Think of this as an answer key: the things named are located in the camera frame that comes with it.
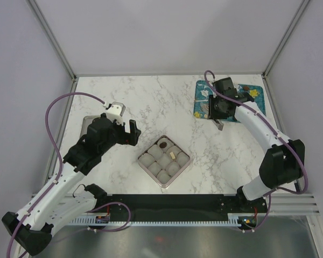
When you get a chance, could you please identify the metal tweezers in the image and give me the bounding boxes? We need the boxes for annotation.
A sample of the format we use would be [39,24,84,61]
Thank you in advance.
[213,119,224,131]

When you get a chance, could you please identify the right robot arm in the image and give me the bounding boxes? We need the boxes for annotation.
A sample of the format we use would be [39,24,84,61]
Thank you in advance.
[208,77,306,212]

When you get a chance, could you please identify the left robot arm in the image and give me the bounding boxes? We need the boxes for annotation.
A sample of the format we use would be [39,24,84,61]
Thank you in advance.
[2,112,141,256]

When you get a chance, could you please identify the pink chocolate tin box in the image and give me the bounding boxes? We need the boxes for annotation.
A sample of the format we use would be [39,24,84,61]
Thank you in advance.
[137,135,191,189]

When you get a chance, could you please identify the teal floral tray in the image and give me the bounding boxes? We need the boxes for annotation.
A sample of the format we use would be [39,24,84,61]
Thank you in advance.
[193,80,266,119]

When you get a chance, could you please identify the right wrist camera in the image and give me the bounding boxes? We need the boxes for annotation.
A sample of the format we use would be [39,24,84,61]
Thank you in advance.
[213,77,234,94]

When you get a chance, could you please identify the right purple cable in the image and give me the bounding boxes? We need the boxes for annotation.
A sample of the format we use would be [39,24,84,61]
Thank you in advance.
[204,70,310,194]

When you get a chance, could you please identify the purple cable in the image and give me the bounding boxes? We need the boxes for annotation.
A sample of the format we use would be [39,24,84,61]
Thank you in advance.
[204,70,310,194]
[5,92,107,258]

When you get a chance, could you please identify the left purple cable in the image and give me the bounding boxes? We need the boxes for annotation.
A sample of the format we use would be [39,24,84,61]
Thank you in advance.
[5,92,107,258]

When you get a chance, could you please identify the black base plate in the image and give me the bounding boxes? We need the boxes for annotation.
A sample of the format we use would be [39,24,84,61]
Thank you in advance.
[106,194,267,221]

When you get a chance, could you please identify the white cable duct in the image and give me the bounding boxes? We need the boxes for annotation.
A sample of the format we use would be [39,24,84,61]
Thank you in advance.
[68,215,241,227]

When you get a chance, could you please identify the left aluminium frame post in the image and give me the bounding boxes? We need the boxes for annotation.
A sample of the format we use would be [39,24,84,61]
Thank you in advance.
[26,0,77,82]

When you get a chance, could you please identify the aluminium frame post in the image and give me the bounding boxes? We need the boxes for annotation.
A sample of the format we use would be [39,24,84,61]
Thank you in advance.
[26,0,77,82]
[262,0,312,80]

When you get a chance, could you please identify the right aluminium frame post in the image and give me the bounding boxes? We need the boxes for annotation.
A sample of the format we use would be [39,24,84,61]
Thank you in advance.
[262,0,312,80]

